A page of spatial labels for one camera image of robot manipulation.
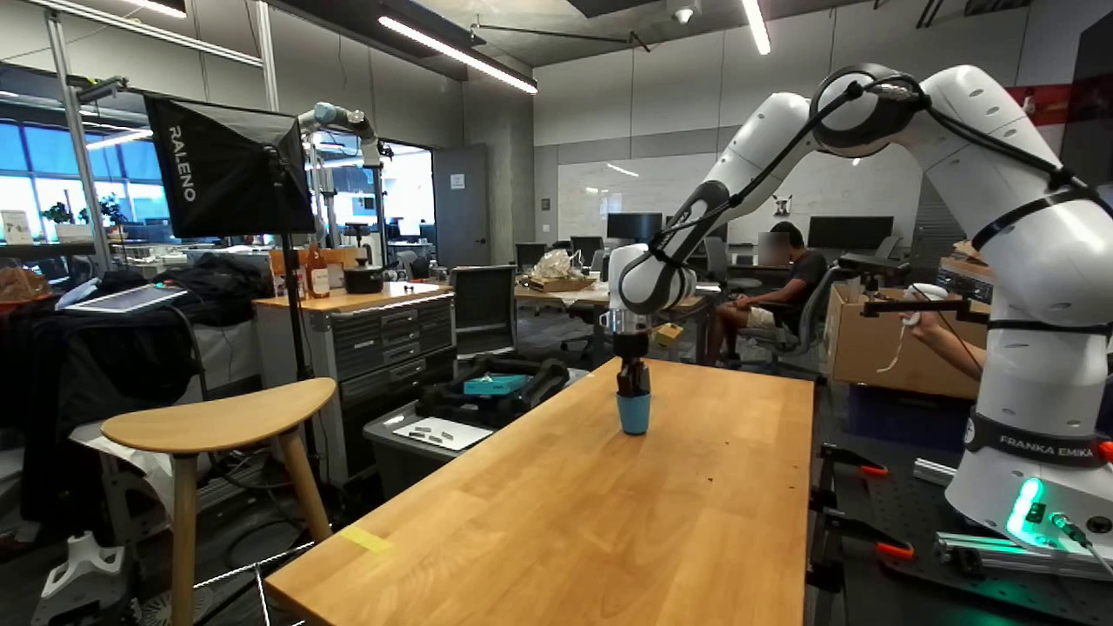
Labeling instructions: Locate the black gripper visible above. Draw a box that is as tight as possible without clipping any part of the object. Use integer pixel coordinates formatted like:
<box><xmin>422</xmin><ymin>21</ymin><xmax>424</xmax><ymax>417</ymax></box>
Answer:
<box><xmin>607</xmin><ymin>328</ymin><xmax>657</xmax><ymax>404</ymax></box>

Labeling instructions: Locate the light blue plastic cup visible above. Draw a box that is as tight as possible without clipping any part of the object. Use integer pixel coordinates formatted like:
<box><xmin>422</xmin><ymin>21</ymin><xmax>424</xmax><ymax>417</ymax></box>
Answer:
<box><xmin>614</xmin><ymin>388</ymin><xmax>652</xmax><ymax>443</ymax></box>

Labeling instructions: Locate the black bag with teal item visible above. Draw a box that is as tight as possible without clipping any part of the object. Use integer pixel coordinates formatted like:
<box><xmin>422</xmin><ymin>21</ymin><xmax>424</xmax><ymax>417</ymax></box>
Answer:
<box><xmin>413</xmin><ymin>351</ymin><xmax>572</xmax><ymax>431</ymax></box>

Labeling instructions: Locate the seated person in dark shirt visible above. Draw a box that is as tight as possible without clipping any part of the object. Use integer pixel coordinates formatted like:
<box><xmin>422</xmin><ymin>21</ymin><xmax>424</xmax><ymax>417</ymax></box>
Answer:
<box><xmin>704</xmin><ymin>220</ymin><xmax>831</xmax><ymax>360</ymax></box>

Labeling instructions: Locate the grey office chair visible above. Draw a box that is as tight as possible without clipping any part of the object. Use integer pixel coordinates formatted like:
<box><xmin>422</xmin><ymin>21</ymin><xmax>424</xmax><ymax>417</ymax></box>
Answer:
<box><xmin>772</xmin><ymin>260</ymin><xmax>855</xmax><ymax>374</ymax></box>

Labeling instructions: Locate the grey plastic storage bin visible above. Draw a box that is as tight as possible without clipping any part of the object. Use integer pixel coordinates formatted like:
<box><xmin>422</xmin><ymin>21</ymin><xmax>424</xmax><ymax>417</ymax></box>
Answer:
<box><xmin>360</xmin><ymin>400</ymin><xmax>496</xmax><ymax>502</ymax></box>

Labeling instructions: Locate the grey door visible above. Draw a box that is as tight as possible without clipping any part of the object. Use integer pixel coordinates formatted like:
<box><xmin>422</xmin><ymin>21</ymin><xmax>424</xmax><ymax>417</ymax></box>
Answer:
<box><xmin>434</xmin><ymin>144</ymin><xmax>493</xmax><ymax>272</ymax></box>

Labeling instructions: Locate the wide black computer monitor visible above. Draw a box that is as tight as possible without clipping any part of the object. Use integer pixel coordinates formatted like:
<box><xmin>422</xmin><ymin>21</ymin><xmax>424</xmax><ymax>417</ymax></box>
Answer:
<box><xmin>805</xmin><ymin>213</ymin><xmax>897</xmax><ymax>256</ymax></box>

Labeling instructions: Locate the grey drawer cabinet wooden top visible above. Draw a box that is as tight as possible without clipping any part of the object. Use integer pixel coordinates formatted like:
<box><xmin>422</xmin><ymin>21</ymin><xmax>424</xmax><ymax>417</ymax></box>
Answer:
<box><xmin>251</xmin><ymin>278</ymin><xmax>457</xmax><ymax>489</ymax></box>

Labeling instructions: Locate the brown cardboard box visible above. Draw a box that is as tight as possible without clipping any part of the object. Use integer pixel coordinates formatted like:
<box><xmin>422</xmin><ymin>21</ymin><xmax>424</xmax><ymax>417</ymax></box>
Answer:
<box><xmin>823</xmin><ymin>273</ymin><xmax>997</xmax><ymax>404</ymax></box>

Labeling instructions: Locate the black box on cabinet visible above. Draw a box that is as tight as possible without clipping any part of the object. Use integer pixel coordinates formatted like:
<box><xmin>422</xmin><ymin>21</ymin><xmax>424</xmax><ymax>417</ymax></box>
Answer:
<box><xmin>340</xmin><ymin>264</ymin><xmax>386</xmax><ymax>297</ymax></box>

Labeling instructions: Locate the yellow tape strip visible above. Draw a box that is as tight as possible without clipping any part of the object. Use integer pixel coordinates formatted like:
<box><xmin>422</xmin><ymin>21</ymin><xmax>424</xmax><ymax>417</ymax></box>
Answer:
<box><xmin>336</xmin><ymin>525</ymin><xmax>395</xmax><ymax>557</ymax></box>

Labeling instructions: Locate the brown bottle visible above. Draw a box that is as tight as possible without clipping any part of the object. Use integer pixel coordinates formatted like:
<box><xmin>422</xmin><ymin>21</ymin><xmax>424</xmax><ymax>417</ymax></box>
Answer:
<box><xmin>306</xmin><ymin>246</ymin><xmax>336</xmax><ymax>301</ymax></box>

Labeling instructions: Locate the long ceiling light strip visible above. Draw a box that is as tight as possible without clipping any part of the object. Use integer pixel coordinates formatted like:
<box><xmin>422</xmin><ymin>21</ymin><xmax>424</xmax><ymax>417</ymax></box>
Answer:
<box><xmin>374</xmin><ymin>11</ymin><xmax>542</xmax><ymax>101</ymax></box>

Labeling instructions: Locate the short ceiling light strip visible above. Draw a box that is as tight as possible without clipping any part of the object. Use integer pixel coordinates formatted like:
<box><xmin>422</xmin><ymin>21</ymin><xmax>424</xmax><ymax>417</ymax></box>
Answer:
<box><xmin>737</xmin><ymin>0</ymin><xmax>776</xmax><ymax>60</ymax></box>

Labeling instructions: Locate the wooden stool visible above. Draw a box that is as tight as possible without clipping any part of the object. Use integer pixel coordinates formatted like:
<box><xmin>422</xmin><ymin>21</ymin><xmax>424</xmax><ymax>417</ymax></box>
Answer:
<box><xmin>96</xmin><ymin>374</ymin><xmax>340</xmax><ymax>626</ymax></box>

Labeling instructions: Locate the black softbox studio light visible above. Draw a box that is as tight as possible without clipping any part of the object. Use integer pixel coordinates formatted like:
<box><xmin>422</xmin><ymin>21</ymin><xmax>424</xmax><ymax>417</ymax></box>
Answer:
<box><xmin>139</xmin><ymin>90</ymin><xmax>321</xmax><ymax>244</ymax></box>

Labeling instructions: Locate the black cloth covered table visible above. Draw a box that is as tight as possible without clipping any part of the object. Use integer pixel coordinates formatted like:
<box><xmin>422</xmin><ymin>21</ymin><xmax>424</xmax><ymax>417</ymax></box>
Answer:
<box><xmin>0</xmin><ymin>272</ymin><xmax>265</xmax><ymax>542</ymax></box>

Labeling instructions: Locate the white floor stand foot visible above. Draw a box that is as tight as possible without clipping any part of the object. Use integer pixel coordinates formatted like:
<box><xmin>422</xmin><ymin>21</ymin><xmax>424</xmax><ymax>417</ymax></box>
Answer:
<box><xmin>27</xmin><ymin>530</ymin><xmax>132</xmax><ymax>626</ymax></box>

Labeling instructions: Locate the metal light stand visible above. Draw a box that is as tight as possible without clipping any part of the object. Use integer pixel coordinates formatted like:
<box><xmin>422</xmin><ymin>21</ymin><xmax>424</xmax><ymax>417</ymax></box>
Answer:
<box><xmin>42</xmin><ymin>7</ymin><xmax>132</xmax><ymax>278</ymax></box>

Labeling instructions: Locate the white wall whiteboard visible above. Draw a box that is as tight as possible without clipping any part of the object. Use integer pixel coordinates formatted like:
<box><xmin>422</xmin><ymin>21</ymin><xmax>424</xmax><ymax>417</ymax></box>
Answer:
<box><xmin>553</xmin><ymin>149</ymin><xmax>724</xmax><ymax>244</ymax></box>

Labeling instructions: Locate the orange handled bar clamp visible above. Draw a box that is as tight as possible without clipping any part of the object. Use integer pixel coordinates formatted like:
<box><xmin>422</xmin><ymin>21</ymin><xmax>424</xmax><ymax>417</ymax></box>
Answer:
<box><xmin>813</xmin><ymin>443</ymin><xmax>892</xmax><ymax>505</ymax></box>
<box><xmin>805</xmin><ymin>505</ymin><xmax>918</xmax><ymax>596</ymax></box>

